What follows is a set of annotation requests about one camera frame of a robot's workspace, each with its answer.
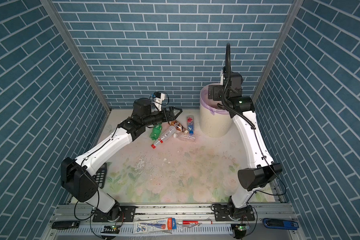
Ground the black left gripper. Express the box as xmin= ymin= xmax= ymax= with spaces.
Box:
xmin=140 ymin=106 xmax=181 ymax=128

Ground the amber small bottle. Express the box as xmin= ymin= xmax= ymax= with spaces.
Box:
xmin=168 ymin=120 xmax=189 ymax=133

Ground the clear bottle red cap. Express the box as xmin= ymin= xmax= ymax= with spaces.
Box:
xmin=151 ymin=126 xmax=177 ymax=149

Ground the green soda bottle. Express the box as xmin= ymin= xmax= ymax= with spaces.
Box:
xmin=150 ymin=123 xmax=162 ymax=141

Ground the clear ribbed bottle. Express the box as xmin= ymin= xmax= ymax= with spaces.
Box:
xmin=173 ymin=134 xmax=196 ymax=142

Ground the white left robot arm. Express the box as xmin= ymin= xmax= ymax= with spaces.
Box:
xmin=61 ymin=105 xmax=183 ymax=220

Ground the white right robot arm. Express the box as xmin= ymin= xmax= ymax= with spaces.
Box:
xmin=208 ymin=71 xmax=283 ymax=212

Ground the white bin with pink liner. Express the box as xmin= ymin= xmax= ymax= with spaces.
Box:
xmin=200 ymin=83 xmax=233 ymax=138

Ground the blue red label bottle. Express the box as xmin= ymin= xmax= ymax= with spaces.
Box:
xmin=187 ymin=116 xmax=195 ymax=136

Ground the black calculator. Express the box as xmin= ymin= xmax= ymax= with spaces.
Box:
xmin=93 ymin=163 xmax=108 ymax=189

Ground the white glue tube package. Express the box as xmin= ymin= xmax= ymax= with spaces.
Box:
xmin=133 ymin=218 xmax=177 ymax=234

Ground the blue black device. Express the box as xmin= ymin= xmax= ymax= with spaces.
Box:
xmin=263 ymin=218 xmax=299 ymax=231

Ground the black remote control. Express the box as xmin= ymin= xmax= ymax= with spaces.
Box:
xmin=51 ymin=221 xmax=80 ymax=230

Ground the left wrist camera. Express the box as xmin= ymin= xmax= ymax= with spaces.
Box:
xmin=153 ymin=92 xmax=166 ymax=111

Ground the red handled tool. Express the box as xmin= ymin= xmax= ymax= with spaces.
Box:
xmin=179 ymin=221 xmax=213 ymax=227

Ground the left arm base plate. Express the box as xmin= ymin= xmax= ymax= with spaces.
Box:
xmin=93 ymin=206 xmax=136 ymax=223

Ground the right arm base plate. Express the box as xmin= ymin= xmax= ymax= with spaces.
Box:
xmin=210 ymin=204 xmax=256 ymax=222

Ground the white slotted cable duct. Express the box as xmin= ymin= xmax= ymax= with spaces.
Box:
xmin=55 ymin=224 xmax=233 ymax=237

